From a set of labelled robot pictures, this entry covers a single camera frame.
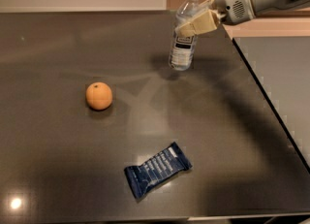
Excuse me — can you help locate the grey side table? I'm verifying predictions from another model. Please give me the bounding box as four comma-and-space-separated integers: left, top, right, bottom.
233, 36, 310, 168

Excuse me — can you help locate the dark blue snack wrapper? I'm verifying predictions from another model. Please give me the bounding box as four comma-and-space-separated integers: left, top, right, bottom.
124, 142, 192, 199

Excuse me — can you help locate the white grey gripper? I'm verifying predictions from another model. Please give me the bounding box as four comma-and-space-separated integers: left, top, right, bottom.
175, 0, 255, 37

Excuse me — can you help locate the clear plastic water bottle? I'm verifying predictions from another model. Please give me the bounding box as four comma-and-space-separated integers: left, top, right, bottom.
169, 0, 200, 71

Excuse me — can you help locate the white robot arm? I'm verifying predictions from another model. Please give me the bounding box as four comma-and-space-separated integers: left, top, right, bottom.
175, 0, 310, 37

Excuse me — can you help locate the orange fruit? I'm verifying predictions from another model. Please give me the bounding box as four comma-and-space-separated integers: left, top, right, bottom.
85, 82, 112, 111

